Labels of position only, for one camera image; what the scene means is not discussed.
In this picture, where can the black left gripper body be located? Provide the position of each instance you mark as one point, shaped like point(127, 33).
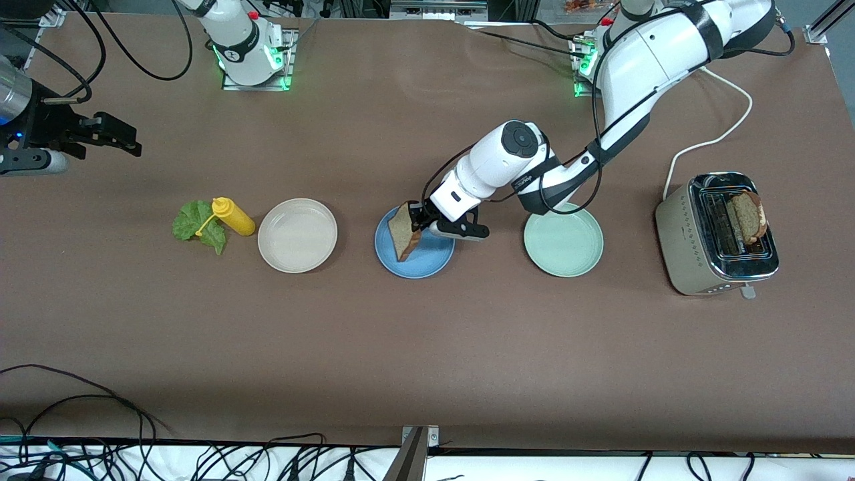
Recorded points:
point(425, 212)

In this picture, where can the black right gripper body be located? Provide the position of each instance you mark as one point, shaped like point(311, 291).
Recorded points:
point(45, 123)

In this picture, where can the brown bread slice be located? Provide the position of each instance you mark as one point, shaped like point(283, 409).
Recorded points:
point(403, 237)
point(748, 217)

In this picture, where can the blue round plate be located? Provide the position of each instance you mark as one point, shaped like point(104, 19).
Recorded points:
point(431, 264)

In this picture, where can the green lettuce leaf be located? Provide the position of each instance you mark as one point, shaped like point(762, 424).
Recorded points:
point(190, 224)

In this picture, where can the yellow mustard squeeze bottle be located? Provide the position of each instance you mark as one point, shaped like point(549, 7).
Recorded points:
point(234, 217)

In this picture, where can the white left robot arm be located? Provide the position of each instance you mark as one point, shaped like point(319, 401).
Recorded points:
point(641, 53)

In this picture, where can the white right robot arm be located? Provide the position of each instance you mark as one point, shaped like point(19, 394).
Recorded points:
point(240, 40)

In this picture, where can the beige round plate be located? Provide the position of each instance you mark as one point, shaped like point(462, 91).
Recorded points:
point(297, 235)

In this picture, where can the pale green round plate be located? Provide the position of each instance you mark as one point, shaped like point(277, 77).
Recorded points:
point(563, 247)

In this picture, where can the silver metal box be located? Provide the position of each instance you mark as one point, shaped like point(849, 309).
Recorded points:
point(437, 8)

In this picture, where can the beige chrome two-slot toaster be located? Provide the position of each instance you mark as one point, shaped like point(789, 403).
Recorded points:
point(681, 247)

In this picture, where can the clear snack packet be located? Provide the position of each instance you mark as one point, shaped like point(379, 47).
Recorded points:
point(581, 5)

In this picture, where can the grey perforated side rail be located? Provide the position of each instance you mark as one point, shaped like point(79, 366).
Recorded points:
point(30, 50)

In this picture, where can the aluminium frame profile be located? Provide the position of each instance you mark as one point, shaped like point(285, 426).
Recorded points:
point(816, 33)
point(50, 17)

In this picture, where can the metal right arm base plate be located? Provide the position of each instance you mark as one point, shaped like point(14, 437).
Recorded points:
point(291, 67)

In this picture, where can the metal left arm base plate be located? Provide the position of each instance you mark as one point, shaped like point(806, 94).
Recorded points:
point(577, 87)

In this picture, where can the metal table edge bracket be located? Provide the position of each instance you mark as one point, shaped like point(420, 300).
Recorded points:
point(411, 461)

